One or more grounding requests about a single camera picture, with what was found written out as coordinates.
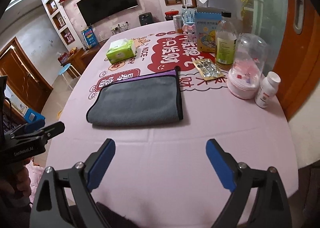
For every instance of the blue duck carton box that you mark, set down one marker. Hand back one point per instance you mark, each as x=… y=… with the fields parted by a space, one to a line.
x=206 y=25

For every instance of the green tissue pack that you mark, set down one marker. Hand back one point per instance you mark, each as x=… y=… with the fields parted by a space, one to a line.
x=120 y=50

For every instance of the blue round stool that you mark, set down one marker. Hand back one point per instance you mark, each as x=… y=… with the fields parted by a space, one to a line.
x=73 y=70

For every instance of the gold blister pill pack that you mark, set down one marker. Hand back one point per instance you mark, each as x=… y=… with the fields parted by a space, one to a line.
x=207 y=69

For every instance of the pink quilted cloth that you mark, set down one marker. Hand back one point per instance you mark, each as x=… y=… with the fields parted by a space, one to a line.
x=35 y=174

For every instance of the wooden sliding glass door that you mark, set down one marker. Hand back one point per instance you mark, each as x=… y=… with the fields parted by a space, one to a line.
x=291 y=29

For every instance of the black wall television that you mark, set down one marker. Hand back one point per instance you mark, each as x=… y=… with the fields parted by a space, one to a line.
x=93 y=11

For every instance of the brown wooden door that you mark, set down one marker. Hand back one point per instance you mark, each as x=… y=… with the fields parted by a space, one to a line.
x=23 y=78

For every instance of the pink castle snow globe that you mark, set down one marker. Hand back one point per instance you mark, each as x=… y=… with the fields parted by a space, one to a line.
x=189 y=27

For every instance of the silver orange drink can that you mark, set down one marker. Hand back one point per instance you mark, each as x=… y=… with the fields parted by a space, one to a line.
x=178 y=23

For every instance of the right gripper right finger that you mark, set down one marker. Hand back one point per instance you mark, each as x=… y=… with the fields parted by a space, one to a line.
x=271 y=206

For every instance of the pink printed tablecloth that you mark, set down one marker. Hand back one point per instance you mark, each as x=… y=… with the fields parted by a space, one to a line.
x=160 y=175

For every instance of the blue plastic step stool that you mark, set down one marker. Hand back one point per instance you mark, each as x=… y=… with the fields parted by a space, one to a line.
x=33 y=118

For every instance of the dark grey air fryer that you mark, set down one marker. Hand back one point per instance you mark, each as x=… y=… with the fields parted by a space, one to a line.
x=146 y=19

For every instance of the glass bottle yellow liquid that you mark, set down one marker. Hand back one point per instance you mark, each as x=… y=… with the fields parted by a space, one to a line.
x=226 y=37

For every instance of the white pill bottle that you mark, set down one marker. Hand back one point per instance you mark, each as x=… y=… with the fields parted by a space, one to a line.
x=268 y=89

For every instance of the red lidded pot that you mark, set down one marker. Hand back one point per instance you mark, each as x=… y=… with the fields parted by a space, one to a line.
x=170 y=14

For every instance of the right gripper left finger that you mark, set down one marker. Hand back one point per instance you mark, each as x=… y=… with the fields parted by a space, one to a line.
x=50 y=206

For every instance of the blue standing poster box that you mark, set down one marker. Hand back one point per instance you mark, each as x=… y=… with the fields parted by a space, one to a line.
x=90 y=39

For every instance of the glass dome pink base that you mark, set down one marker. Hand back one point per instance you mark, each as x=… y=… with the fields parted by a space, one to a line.
x=251 y=53

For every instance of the wooden tv cabinet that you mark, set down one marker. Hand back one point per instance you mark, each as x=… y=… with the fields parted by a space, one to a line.
x=82 y=58

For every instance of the purple grey microfibre towel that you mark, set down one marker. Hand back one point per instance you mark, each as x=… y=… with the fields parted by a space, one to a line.
x=152 y=99

